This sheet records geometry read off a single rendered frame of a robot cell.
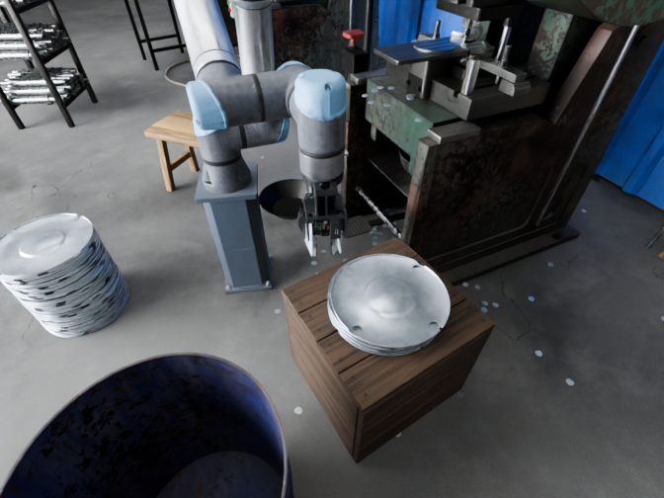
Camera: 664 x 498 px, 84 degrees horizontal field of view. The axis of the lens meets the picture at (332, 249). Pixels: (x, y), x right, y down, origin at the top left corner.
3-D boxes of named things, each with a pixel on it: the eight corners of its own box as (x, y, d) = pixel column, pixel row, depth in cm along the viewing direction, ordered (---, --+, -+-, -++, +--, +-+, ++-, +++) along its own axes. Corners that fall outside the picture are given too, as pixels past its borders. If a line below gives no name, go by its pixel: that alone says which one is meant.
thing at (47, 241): (36, 289, 103) (35, 287, 103) (-35, 263, 110) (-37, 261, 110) (113, 225, 123) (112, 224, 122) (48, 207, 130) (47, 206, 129)
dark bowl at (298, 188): (271, 234, 167) (269, 222, 162) (253, 199, 186) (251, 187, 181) (331, 217, 176) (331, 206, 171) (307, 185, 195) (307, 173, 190)
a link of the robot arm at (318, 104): (334, 63, 56) (357, 81, 50) (334, 130, 64) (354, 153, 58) (285, 69, 54) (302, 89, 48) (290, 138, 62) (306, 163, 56)
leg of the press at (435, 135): (403, 306, 138) (462, 37, 75) (387, 285, 145) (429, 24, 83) (577, 238, 165) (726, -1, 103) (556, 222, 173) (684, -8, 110)
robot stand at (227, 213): (224, 294, 141) (194, 199, 110) (227, 260, 155) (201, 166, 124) (273, 290, 143) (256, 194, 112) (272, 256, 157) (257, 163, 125)
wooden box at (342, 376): (356, 464, 99) (364, 410, 75) (290, 356, 122) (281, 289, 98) (461, 388, 114) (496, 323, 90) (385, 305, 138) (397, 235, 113)
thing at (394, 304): (406, 373, 76) (407, 372, 76) (306, 300, 90) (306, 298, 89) (470, 292, 92) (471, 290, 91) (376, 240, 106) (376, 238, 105)
